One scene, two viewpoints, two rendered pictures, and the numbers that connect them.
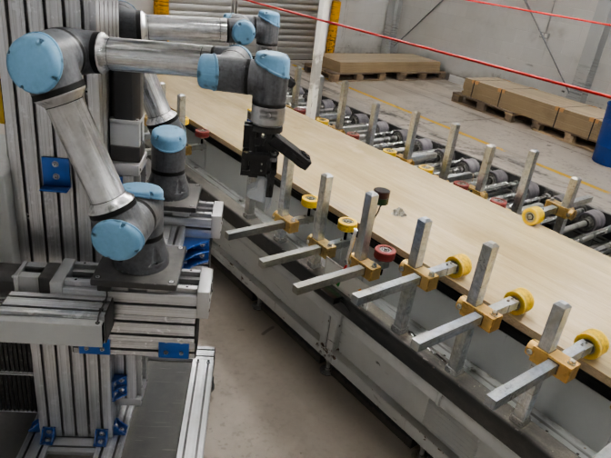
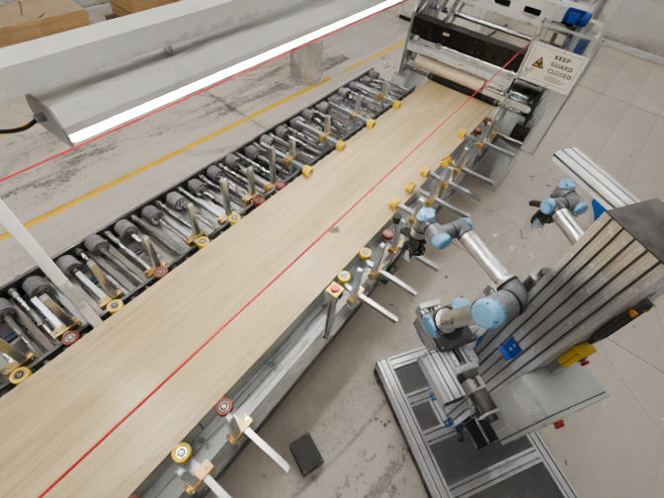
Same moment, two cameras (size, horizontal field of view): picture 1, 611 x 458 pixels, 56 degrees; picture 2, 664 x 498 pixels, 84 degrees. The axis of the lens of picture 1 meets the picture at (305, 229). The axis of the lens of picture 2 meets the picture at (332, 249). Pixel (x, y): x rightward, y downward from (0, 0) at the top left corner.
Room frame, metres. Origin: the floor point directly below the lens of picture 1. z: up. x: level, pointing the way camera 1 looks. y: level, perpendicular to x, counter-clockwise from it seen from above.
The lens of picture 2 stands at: (2.85, 1.23, 2.79)
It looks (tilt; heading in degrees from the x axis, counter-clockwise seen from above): 51 degrees down; 251
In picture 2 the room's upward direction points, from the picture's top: 8 degrees clockwise
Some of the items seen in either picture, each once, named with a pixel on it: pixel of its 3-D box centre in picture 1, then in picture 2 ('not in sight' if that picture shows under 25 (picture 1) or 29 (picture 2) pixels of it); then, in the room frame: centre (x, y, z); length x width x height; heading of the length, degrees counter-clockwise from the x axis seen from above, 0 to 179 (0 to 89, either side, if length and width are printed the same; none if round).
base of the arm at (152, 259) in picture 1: (141, 245); not in sight; (1.38, 0.44, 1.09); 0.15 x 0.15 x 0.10
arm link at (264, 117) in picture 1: (267, 114); not in sight; (1.24, 0.12, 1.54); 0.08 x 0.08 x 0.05
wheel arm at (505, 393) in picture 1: (545, 368); (453, 185); (1.26, -0.69, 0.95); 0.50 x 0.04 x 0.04; 130
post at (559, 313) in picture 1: (536, 373); (442, 191); (1.32, -0.70, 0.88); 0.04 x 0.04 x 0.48; 40
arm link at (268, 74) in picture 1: (269, 78); (563, 190); (1.24, 0.12, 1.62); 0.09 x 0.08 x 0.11; 90
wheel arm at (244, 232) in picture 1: (271, 226); (367, 301); (2.19, 0.15, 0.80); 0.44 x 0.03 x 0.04; 130
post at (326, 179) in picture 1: (319, 229); (375, 267); (2.08, -0.06, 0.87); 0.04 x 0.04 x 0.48; 40
